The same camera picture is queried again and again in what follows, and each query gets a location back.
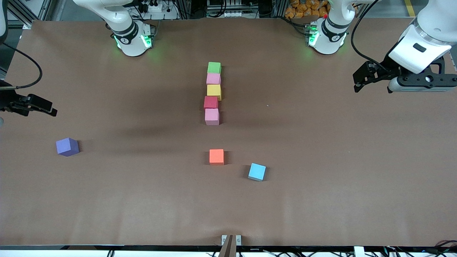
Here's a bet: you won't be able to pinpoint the brown table cover sheet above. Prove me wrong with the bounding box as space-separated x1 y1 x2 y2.
0 17 457 247

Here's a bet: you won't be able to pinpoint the light blue foam cube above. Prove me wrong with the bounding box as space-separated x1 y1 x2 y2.
248 163 267 182

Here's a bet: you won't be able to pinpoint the brown pole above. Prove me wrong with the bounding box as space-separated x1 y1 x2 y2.
218 235 237 257

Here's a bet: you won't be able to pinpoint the white power strip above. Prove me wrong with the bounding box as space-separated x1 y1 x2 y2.
137 2 165 13
206 10 247 18

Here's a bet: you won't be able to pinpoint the purple foam cube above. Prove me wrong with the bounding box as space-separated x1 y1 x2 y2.
56 137 80 157

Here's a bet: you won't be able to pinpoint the aluminium frame profile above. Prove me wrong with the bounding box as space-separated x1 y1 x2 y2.
7 0 49 29

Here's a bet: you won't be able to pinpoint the orange foam cube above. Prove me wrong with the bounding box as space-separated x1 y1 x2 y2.
209 149 225 165

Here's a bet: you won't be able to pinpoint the orange bags pile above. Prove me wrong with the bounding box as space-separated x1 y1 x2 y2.
285 0 329 19

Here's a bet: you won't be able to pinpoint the yellow foam cube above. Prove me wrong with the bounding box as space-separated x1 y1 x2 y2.
207 84 222 101

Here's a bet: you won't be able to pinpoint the tangled black cables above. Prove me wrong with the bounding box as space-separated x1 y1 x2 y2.
384 240 457 257

